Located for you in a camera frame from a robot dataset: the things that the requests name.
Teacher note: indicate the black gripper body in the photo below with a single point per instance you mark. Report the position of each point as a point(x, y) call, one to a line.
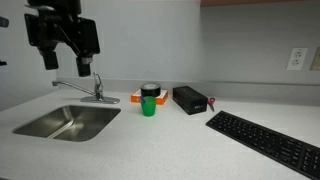
point(83, 35)

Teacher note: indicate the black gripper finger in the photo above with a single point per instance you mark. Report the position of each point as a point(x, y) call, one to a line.
point(83, 67)
point(50, 60)

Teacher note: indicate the blue capped marker pen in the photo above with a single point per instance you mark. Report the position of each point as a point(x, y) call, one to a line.
point(142, 99)

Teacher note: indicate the green plastic cup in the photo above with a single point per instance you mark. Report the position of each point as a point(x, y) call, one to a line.
point(148, 106)

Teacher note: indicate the chrome sink faucet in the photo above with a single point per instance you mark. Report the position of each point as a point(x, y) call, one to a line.
point(96, 91)

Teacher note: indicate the stainless steel sink basin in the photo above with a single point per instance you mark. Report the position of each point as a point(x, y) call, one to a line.
point(68, 122)

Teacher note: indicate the orange and white flat box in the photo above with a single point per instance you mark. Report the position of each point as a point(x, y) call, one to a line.
point(162, 97)

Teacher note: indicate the black rectangular box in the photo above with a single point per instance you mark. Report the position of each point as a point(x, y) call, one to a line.
point(189, 99)

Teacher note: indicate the black computer keyboard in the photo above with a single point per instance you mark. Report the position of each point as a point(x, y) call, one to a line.
point(266, 141)

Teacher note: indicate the black camera stand knob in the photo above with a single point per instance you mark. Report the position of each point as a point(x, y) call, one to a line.
point(3, 22)
point(2, 63)

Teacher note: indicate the black duct tape roll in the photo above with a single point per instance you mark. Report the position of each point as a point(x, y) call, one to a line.
point(150, 89)

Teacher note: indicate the white wall power outlet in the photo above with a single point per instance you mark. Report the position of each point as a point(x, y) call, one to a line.
point(296, 58)

